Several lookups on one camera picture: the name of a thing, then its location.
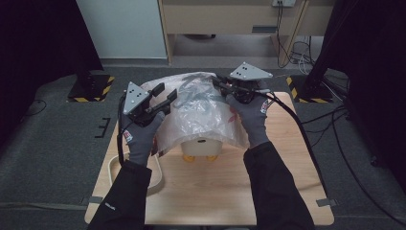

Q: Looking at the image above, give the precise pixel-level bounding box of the cream trash can with face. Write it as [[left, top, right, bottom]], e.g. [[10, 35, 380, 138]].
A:
[[180, 137, 224, 163]]

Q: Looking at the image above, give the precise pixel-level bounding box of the thin black floor cable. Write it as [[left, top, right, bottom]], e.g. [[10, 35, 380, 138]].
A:
[[27, 99, 48, 117]]

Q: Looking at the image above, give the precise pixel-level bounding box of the clear printed plastic trash bag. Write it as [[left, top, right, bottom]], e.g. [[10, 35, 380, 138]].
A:
[[140, 71, 251, 157]]

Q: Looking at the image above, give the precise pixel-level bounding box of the person's left hand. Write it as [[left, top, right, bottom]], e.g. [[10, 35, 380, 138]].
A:
[[123, 112, 167, 167]]

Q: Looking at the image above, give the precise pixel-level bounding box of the left hand-held gripper cable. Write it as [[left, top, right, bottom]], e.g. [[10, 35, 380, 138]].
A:
[[116, 92, 128, 167]]

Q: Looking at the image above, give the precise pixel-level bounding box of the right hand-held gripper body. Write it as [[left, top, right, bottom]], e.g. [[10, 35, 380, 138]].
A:
[[223, 61, 274, 104]]

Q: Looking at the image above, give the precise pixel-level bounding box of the black power cable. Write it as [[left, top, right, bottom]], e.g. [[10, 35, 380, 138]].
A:
[[276, 1, 292, 70]]

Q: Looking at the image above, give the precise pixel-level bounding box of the white cabinet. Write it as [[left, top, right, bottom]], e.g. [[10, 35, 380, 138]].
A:
[[76, 0, 169, 59]]

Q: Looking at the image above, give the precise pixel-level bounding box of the white cable bundle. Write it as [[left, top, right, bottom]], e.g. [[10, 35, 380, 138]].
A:
[[288, 36, 317, 76]]

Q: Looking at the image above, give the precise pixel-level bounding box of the person's right hand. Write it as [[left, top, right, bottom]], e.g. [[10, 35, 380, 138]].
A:
[[225, 92, 272, 150]]

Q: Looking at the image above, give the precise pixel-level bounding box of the long black floor cable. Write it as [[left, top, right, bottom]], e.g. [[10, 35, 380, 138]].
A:
[[329, 108, 406, 226]]

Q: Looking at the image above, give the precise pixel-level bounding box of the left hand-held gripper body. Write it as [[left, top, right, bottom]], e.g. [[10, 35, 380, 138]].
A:
[[123, 80, 170, 127]]

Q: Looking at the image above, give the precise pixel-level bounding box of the short black floor cable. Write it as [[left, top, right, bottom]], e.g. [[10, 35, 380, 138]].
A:
[[300, 104, 348, 145]]

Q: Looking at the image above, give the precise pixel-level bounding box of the grey power socket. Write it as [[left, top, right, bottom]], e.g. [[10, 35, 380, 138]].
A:
[[271, 0, 297, 8]]

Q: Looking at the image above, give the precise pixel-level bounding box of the grey tape strip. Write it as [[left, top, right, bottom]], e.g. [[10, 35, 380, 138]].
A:
[[315, 198, 338, 208], [80, 195, 103, 205]]

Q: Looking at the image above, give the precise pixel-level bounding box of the black stand base striped edge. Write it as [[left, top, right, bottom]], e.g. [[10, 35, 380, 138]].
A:
[[285, 75, 334, 104], [67, 74, 115, 104]]

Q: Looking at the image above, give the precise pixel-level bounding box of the cream trash can rim ring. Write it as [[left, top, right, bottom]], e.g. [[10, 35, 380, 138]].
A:
[[107, 151, 166, 196]]

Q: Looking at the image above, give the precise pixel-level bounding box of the black curtain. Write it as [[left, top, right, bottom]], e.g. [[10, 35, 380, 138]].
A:
[[0, 0, 104, 148], [314, 0, 406, 193]]

